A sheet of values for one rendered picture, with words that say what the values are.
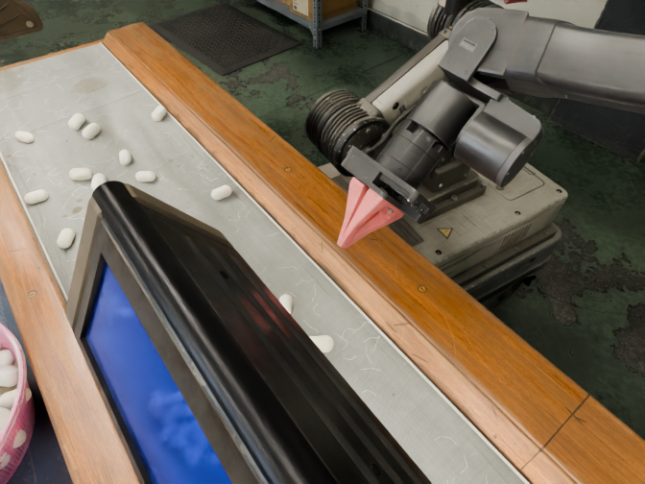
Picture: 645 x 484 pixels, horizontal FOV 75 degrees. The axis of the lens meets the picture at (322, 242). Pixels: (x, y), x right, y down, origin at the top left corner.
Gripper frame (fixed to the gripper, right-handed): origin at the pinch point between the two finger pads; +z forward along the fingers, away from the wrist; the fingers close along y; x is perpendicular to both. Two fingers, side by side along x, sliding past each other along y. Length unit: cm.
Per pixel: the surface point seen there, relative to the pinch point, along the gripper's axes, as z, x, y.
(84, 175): 20.3, -5.7, -44.3
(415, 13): -99, 168, -151
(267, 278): 12.0, 4.1, -8.7
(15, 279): 30.6, -15.5, -27.3
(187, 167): 10.0, 5.2, -37.3
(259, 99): -6, 114, -159
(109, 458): 29.5, -14.0, 1.6
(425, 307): 1.3, 10.3, 9.1
